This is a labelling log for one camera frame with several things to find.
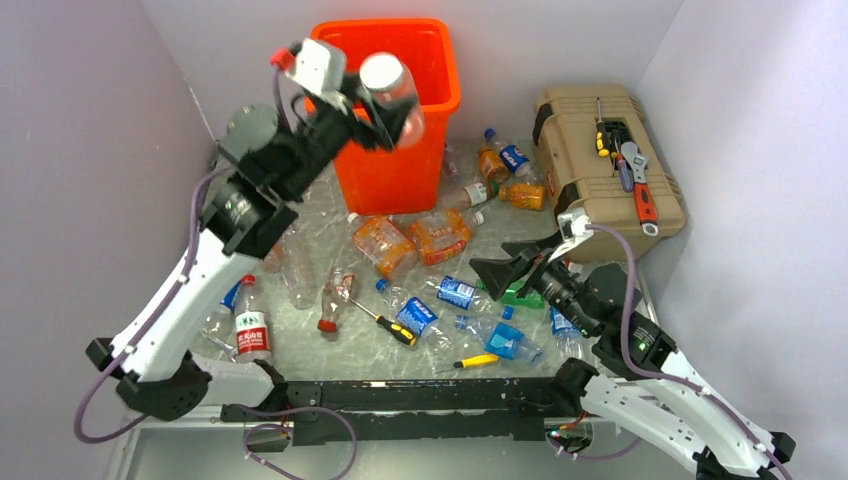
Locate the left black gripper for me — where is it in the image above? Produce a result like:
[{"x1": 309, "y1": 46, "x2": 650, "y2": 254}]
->
[{"x1": 279, "y1": 72, "x2": 416, "y2": 198}]

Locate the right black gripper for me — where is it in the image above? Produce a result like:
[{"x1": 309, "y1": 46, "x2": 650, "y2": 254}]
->
[{"x1": 467, "y1": 230, "x2": 595, "y2": 334}]

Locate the large clear plastic bottle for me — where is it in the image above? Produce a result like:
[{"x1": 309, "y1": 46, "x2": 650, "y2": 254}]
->
[{"x1": 359, "y1": 52, "x2": 426, "y2": 149}]

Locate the green plastic bottle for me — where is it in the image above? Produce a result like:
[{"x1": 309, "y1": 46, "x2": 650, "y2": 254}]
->
[{"x1": 471, "y1": 280, "x2": 547, "y2": 315}]

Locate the light blue label bottle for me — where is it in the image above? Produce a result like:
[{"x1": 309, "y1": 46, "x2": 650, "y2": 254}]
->
[{"x1": 454, "y1": 315, "x2": 543, "y2": 365}]

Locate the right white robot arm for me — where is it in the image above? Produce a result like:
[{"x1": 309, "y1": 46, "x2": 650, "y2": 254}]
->
[{"x1": 469, "y1": 224, "x2": 796, "y2": 479}]

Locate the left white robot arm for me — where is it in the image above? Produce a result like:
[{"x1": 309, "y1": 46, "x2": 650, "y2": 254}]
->
[{"x1": 86, "y1": 74, "x2": 419, "y2": 421}]

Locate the orange plastic bin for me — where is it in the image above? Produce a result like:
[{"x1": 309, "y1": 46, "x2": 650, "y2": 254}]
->
[{"x1": 310, "y1": 18, "x2": 461, "y2": 215}]

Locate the blue label bottle centre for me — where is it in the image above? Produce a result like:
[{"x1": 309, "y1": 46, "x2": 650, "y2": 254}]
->
[{"x1": 424, "y1": 275, "x2": 514, "y2": 320}]

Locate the small orange juice bottle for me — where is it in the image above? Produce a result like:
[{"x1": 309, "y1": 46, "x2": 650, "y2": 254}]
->
[{"x1": 492, "y1": 183, "x2": 545, "y2": 211}]

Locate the large orange bottle right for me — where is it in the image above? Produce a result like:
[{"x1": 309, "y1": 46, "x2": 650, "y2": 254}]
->
[{"x1": 407, "y1": 209, "x2": 485, "y2": 266}]

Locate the large orange bottle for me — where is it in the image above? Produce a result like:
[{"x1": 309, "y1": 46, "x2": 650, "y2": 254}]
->
[
  {"x1": 407, "y1": 209, "x2": 485, "y2": 266},
  {"x1": 346, "y1": 213, "x2": 418, "y2": 281}
]

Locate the white label clear bottle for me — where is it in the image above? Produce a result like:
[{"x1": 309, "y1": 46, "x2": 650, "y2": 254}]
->
[{"x1": 437, "y1": 182, "x2": 498, "y2": 211}]

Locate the orange bottle blue cap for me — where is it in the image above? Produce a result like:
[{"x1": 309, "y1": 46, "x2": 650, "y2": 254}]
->
[{"x1": 478, "y1": 128, "x2": 511, "y2": 184}]

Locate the blue label water bottle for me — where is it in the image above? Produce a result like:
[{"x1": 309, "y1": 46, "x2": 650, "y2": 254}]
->
[{"x1": 549, "y1": 307, "x2": 585, "y2": 360}]

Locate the Pepsi bottle near toolbox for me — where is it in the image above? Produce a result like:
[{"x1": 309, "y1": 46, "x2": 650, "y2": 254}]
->
[{"x1": 498, "y1": 144, "x2": 533, "y2": 178}]

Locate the small yellow screwdriver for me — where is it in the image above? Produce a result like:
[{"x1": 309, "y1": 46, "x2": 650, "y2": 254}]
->
[{"x1": 433, "y1": 354, "x2": 500, "y2": 374}]

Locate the Pepsi bottle blue label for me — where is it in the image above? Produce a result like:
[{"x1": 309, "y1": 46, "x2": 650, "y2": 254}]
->
[{"x1": 375, "y1": 278, "x2": 454, "y2": 354}]

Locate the large orange bottle left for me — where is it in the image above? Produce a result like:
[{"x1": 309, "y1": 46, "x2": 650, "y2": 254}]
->
[{"x1": 346, "y1": 213, "x2": 418, "y2": 281}]

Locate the black yellow screwdriver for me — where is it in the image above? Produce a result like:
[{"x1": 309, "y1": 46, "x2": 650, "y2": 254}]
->
[{"x1": 347, "y1": 297, "x2": 417, "y2": 346}]

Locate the yellow screwdriver on toolbox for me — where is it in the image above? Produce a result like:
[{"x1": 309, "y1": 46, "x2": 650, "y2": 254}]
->
[{"x1": 595, "y1": 97, "x2": 610, "y2": 157}]

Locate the blue red screwdriver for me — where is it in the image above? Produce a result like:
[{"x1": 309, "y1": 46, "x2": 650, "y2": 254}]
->
[{"x1": 610, "y1": 129, "x2": 634, "y2": 193}]

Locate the orange adjustable wrench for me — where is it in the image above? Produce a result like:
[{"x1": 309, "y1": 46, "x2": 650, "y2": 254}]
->
[{"x1": 621, "y1": 141, "x2": 660, "y2": 237}]

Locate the tan plastic toolbox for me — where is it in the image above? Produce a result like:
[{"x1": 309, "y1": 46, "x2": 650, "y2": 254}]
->
[{"x1": 532, "y1": 85, "x2": 686, "y2": 258}]

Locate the red cap clear bottle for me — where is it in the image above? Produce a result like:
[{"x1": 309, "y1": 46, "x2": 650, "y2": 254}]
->
[{"x1": 317, "y1": 267, "x2": 355, "y2": 334}]

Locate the red label water bottle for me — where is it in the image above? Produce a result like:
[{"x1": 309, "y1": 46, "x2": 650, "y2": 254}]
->
[{"x1": 234, "y1": 274, "x2": 273, "y2": 364}]

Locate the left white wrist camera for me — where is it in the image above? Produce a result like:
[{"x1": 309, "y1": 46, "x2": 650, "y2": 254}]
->
[{"x1": 270, "y1": 38, "x2": 347, "y2": 97}]

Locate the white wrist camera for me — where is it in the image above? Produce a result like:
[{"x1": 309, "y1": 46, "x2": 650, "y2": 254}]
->
[
  {"x1": 270, "y1": 38, "x2": 347, "y2": 97},
  {"x1": 547, "y1": 207, "x2": 593, "y2": 263}
]

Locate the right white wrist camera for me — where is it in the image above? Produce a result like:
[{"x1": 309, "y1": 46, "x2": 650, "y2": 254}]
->
[{"x1": 547, "y1": 207, "x2": 593, "y2": 263}]

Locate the black base frame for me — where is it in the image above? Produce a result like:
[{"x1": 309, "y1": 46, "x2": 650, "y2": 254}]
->
[{"x1": 220, "y1": 377, "x2": 579, "y2": 446}]

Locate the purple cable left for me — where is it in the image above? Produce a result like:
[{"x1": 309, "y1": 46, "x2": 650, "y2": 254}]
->
[{"x1": 242, "y1": 405, "x2": 360, "y2": 480}]

